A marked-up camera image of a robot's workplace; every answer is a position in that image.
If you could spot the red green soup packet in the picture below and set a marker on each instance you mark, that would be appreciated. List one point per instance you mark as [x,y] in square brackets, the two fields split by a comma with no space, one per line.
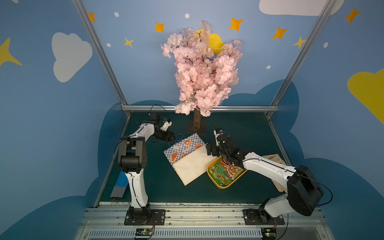
[234,171]

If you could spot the green yellow soup packet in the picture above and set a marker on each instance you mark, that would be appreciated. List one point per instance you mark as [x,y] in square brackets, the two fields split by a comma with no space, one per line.
[218,173]

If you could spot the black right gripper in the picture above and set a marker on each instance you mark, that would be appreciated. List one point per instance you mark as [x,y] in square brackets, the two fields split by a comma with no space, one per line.
[218,146]

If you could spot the green circuit board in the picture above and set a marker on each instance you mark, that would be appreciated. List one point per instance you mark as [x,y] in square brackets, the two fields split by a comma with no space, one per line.
[268,234]
[143,232]

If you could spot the right green circuit board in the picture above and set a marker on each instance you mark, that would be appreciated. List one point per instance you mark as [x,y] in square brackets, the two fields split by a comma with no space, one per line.
[268,234]

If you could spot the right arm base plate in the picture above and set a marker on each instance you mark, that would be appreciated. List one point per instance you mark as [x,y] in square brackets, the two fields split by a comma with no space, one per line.
[253,217]

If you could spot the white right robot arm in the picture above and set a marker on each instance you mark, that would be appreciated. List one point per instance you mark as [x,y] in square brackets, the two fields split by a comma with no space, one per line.
[302,192]

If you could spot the yellow plastic tray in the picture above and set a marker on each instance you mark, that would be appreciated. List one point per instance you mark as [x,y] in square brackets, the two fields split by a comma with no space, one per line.
[218,160]

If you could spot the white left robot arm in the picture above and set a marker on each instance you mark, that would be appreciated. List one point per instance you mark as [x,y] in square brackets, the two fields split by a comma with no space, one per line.
[132,160]

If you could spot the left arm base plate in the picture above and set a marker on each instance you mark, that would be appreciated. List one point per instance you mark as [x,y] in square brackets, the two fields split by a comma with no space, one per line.
[144,217]

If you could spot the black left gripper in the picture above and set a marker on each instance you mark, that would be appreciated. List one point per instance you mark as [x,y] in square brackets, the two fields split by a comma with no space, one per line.
[169,135]

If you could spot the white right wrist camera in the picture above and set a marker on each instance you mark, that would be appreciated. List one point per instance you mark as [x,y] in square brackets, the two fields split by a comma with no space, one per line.
[217,132]

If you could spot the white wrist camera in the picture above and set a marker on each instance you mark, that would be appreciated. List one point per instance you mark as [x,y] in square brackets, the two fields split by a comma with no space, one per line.
[217,132]
[166,125]

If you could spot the left green circuit board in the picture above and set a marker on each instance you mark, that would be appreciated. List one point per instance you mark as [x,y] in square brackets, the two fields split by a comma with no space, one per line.
[143,232]

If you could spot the blue checkered paper bag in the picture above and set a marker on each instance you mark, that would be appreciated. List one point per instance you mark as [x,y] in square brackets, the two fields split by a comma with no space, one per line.
[189,158]

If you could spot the blue grey work glove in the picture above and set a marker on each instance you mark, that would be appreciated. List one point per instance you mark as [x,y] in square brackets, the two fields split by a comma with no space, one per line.
[119,187]

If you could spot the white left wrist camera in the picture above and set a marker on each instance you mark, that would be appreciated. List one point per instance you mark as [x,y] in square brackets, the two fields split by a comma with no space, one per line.
[166,125]

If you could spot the pink cherry blossom tree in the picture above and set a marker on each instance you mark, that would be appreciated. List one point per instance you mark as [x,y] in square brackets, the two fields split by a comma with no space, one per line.
[206,71]

